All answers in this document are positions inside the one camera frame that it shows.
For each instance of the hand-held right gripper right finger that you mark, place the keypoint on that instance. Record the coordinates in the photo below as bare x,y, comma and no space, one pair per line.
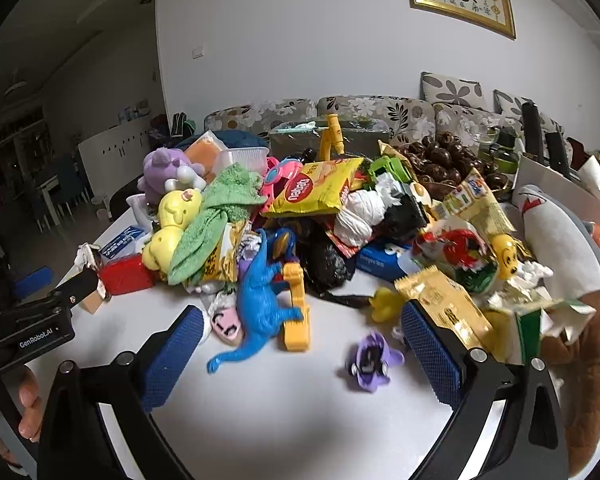
430,355

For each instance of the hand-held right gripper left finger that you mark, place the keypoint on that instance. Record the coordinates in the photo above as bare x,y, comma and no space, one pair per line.
175,355

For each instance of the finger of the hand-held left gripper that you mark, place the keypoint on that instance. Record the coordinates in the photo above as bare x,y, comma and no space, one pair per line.
82,287

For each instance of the gold snack packet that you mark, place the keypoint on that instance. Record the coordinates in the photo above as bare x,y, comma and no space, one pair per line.
445,300

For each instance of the person's left hand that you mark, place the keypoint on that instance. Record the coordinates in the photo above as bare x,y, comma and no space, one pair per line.
30,400

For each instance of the wooden block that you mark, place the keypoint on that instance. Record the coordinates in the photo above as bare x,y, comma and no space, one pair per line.
92,297

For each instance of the red plastic box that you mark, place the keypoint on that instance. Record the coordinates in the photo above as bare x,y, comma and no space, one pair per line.
127,275

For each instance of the pink face toy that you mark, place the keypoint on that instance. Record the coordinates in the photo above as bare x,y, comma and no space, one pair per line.
225,325

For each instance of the blue white packet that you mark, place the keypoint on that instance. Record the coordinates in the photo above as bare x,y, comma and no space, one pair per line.
122,242

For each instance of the purple toy car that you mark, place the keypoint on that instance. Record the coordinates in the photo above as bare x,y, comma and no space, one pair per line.
370,362

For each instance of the dining chair set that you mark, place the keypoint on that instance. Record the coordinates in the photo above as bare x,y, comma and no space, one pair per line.
60,190

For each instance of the green white carton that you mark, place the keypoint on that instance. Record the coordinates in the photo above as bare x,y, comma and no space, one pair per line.
530,330

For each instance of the blue toy dinosaur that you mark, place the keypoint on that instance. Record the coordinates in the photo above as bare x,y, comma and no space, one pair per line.
260,295

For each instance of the red green snack packet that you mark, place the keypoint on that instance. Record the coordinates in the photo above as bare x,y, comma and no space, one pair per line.
460,255

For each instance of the yellow black snack packet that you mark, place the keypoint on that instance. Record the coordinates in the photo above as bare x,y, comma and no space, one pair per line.
222,260

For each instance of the blue tissue packet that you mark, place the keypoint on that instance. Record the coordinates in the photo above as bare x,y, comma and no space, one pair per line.
380,260

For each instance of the yellow figure toy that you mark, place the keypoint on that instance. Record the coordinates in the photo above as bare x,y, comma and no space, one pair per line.
172,215

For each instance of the crumpled white tissue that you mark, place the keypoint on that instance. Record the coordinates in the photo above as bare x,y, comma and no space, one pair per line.
520,280

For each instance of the yellow smiley ball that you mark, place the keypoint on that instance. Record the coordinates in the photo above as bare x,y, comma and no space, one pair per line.
507,255

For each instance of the yellow plastic toy vehicle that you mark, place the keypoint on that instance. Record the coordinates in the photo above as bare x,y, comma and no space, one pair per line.
295,310

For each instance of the white cabinet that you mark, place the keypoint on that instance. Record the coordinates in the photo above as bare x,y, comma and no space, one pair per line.
115,160

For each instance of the black plastic bag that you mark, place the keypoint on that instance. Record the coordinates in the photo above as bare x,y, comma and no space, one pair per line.
325,265

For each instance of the purple plush toy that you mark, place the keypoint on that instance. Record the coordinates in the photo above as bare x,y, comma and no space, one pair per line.
167,170

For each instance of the white knit glove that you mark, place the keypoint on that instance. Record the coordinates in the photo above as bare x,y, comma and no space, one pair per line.
367,210

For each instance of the brown plush toy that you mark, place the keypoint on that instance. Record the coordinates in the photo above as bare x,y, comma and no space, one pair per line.
590,360

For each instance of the yellow blue snack packet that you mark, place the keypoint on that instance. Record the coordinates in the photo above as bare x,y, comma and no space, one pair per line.
475,200

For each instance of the green towel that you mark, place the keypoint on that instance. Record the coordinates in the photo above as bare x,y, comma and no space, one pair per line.
215,195

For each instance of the white shark plush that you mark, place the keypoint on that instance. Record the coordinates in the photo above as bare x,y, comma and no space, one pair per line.
555,240

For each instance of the orange packet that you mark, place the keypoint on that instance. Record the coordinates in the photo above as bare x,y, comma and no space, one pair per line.
205,152

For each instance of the green plastic toy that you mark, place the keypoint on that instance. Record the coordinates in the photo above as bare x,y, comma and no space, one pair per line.
390,170

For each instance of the bowl of brown nuts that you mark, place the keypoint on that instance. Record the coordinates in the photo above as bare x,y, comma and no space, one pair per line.
445,160

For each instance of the yellow red-label snack packet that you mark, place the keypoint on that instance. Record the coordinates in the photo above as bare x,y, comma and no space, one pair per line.
315,187

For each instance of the clear plastic container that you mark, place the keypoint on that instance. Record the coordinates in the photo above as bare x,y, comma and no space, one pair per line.
240,157

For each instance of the pink plastic toy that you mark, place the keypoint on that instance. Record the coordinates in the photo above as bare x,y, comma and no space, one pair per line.
280,172

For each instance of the blue cushion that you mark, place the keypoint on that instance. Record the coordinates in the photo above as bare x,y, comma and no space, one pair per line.
235,137

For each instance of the green bottle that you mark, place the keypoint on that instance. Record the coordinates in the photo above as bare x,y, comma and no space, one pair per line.
505,152

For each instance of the white cardboard box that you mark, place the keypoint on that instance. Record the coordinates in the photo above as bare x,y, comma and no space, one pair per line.
570,190

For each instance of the short black bottle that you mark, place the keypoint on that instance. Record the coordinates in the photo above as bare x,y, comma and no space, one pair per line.
557,155

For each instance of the tall black bottle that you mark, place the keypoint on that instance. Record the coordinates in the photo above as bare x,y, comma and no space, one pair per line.
532,130

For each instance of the green box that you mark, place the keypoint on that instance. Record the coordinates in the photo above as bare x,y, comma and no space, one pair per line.
300,137

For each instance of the floral sofa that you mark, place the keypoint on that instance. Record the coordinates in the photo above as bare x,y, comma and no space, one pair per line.
380,107

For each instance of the white light switch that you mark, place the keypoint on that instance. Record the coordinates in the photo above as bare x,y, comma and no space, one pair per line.
197,53

